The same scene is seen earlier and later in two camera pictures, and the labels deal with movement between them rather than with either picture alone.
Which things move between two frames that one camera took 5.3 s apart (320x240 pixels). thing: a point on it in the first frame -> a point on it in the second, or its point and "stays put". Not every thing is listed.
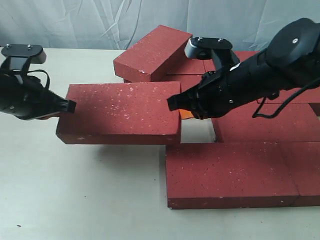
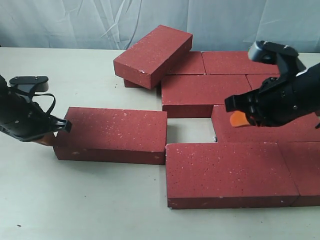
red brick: x=153 y=56 stays put
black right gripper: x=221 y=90 -> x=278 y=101
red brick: x=303 y=160 stays put
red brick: x=297 y=122 stays put
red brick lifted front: x=145 y=113 -> x=114 y=135
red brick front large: x=215 y=175 stays put
